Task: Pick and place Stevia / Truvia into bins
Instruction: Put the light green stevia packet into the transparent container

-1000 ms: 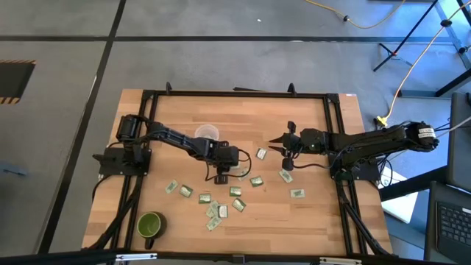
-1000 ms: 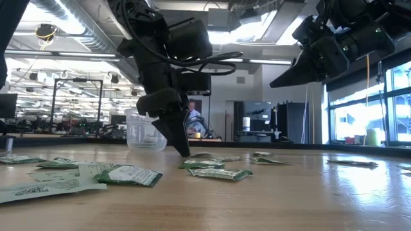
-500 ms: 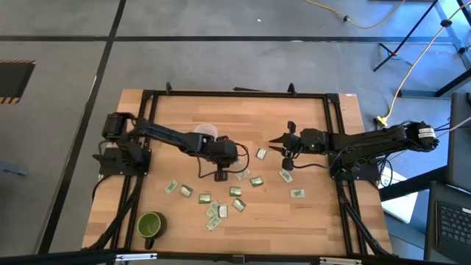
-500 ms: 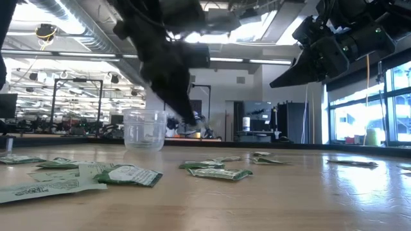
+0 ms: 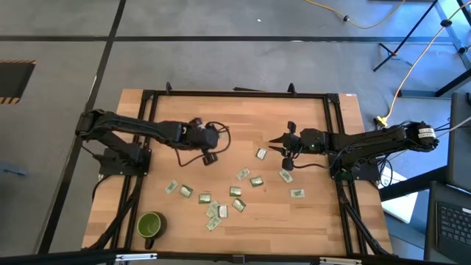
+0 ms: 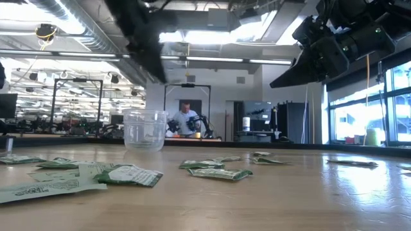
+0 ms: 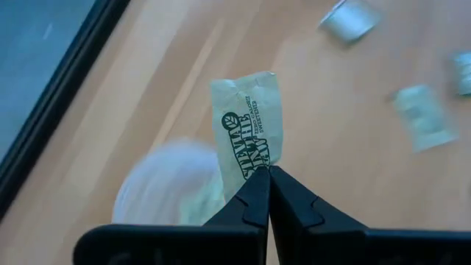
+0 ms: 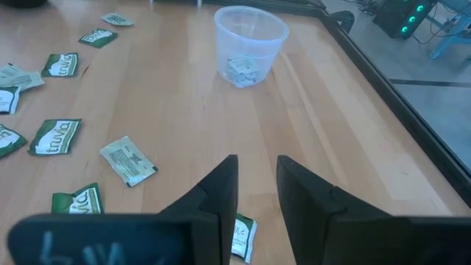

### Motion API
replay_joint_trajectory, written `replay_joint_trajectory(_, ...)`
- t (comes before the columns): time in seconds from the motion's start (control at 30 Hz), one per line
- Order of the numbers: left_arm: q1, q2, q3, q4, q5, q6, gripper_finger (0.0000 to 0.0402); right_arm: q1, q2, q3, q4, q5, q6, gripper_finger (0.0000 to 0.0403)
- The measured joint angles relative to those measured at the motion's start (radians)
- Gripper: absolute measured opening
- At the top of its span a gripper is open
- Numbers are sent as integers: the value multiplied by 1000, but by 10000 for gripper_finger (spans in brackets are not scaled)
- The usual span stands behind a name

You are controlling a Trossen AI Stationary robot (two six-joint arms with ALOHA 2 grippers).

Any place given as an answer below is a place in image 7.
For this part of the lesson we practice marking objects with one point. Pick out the green white Truvia packet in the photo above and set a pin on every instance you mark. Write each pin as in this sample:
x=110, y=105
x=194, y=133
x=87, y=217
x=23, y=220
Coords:
x=463, y=73

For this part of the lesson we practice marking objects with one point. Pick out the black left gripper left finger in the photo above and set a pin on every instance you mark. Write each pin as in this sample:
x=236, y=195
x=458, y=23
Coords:
x=250, y=206

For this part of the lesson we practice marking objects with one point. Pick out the clear plastic cup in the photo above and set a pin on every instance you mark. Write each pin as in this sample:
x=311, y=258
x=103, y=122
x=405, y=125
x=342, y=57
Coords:
x=165, y=184

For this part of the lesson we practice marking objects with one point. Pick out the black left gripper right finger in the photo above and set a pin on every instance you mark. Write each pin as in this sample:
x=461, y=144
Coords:
x=294, y=210

